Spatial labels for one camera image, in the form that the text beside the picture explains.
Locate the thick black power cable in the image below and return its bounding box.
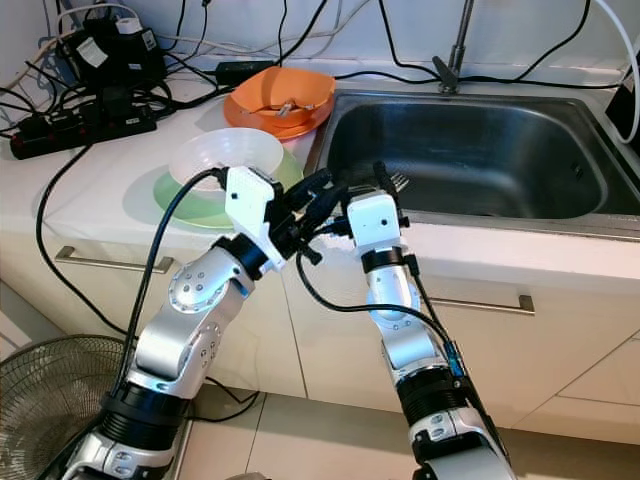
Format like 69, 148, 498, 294
36, 145, 161, 341

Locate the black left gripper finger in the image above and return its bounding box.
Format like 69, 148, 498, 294
290, 168, 336, 197
305, 185, 349, 229

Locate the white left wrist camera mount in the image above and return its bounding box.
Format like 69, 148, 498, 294
225, 166, 281, 273

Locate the small black power adapter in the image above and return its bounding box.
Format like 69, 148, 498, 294
215, 60, 276, 86

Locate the black battery charger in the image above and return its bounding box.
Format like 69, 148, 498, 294
65, 18, 166, 93

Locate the thin black cable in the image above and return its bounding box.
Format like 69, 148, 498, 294
460, 0, 591, 86
378, 0, 441, 83

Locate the small silver white object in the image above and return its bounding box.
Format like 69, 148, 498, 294
272, 97, 306, 118

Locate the black power strip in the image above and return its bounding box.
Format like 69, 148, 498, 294
10, 100, 158, 161

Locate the grey floor fan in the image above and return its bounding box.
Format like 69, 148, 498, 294
0, 335, 136, 480

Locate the chrome sink faucet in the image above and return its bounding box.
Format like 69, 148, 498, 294
432, 0, 476, 96

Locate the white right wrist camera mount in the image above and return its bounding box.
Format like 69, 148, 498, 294
345, 190, 403, 251

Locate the stainless steel kitchen sink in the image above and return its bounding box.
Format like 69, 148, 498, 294
305, 90, 640, 241

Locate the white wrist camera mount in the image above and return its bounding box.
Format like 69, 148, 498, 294
345, 190, 403, 251
225, 166, 281, 273

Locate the orange plastic bowl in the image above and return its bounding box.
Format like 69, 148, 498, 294
232, 67, 336, 129

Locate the metal cabinet handle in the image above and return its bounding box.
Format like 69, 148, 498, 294
55, 246, 161, 273
435, 292, 536, 317

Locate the orange plastic plate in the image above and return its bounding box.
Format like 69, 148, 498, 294
225, 100, 329, 141

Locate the white kitchen cabinet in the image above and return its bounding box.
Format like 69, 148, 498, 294
0, 200, 640, 446

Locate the light green plate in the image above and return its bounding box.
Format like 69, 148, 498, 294
153, 150, 306, 229

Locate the white hose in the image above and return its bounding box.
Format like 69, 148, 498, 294
595, 0, 640, 91

